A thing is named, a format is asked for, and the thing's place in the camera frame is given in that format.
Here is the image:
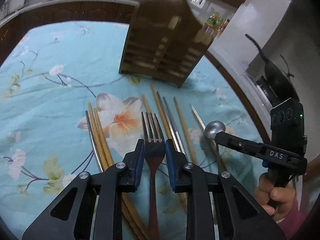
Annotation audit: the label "silver metal spoon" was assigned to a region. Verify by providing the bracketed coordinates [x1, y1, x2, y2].
[204, 121, 226, 140]

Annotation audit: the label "wooden chopstick pair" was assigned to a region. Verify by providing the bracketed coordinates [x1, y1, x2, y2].
[93, 108, 151, 239]
[88, 102, 140, 239]

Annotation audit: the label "long wooden chopstick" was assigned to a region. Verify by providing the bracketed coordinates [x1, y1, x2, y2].
[150, 83, 187, 212]

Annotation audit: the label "dark red handled metal fork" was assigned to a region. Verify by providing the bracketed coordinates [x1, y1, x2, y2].
[141, 112, 165, 239]

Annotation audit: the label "person's right hand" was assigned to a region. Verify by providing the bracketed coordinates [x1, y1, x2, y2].
[254, 173, 296, 222]

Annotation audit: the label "floral light blue tablecloth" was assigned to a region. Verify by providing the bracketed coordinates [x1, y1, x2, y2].
[1, 22, 261, 238]

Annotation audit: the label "yellow oil bottle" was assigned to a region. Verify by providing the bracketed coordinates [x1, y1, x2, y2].
[206, 14, 219, 28]

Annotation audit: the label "brown wooden utensil holder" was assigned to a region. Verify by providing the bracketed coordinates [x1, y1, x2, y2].
[119, 0, 213, 87]

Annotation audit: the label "dark wooden lower cabinets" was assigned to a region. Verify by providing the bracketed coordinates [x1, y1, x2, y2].
[1, 1, 136, 63]

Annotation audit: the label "black wok with handle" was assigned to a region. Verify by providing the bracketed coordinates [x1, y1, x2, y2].
[245, 34, 300, 106]

